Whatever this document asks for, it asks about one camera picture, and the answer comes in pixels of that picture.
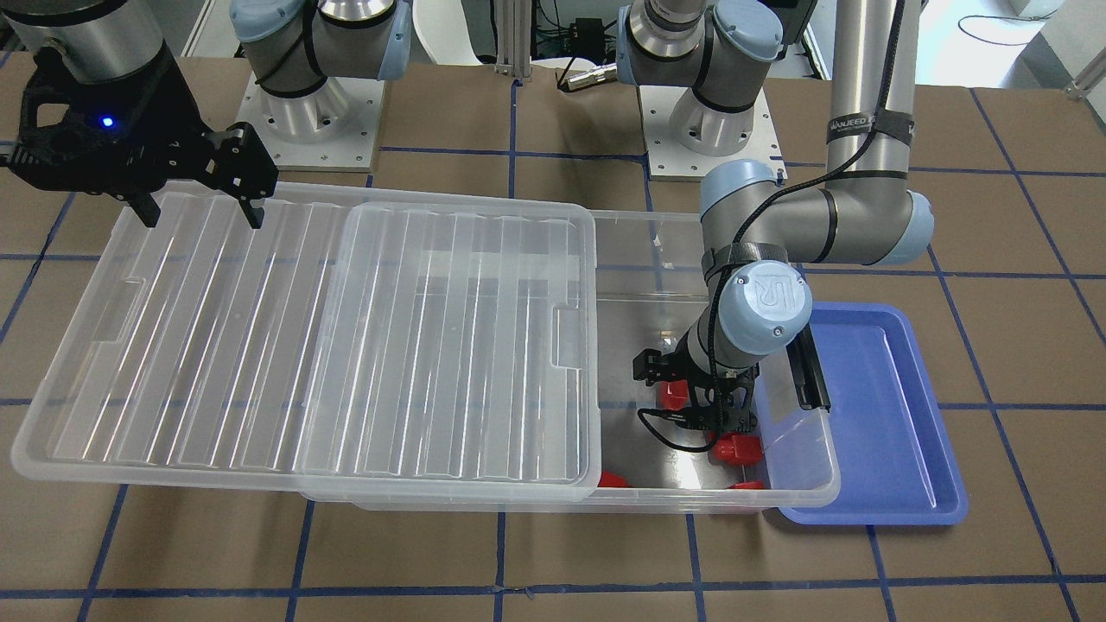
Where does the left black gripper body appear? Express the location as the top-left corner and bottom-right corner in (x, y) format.
(665, 336), (760, 433)

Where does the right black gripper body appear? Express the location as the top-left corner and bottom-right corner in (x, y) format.
(0, 43), (221, 208)

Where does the red block from tray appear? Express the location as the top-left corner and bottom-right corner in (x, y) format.
(659, 379), (690, 410)

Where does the clear plastic box lid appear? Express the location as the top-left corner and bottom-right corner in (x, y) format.
(12, 182), (601, 505)

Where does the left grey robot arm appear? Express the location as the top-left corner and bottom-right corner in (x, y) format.
(616, 1), (935, 440)

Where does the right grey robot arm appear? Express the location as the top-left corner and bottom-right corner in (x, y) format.
(3, 1), (413, 230)

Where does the clear plastic storage box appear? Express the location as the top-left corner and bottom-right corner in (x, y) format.
(307, 210), (844, 514)

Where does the red block box centre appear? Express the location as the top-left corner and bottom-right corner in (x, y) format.
(597, 470), (632, 489)

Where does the blue plastic tray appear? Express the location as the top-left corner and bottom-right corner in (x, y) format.
(755, 302), (969, 526)

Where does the black box latch handle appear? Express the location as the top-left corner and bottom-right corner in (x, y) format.
(786, 324), (832, 412)

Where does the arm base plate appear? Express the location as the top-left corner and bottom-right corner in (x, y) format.
(639, 86), (789, 182)
(237, 77), (388, 173)

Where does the aluminium frame post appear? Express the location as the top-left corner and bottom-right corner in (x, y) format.
(493, 0), (533, 83)

